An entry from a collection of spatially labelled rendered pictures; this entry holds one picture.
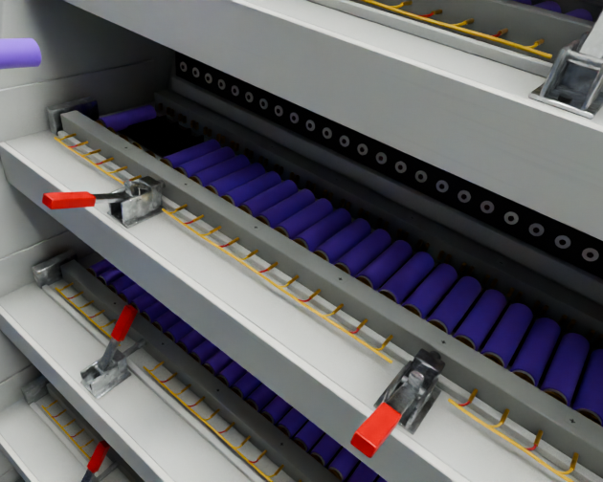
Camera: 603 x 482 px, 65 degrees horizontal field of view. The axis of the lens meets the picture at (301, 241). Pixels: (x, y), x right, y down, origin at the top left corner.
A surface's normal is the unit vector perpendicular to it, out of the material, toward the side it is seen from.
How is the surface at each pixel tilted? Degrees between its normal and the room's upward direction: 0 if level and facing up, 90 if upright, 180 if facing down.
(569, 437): 106
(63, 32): 90
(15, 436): 16
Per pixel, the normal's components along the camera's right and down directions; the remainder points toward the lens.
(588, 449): -0.61, 0.42
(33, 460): 0.14, -0.78
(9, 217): 0.78, 0.47
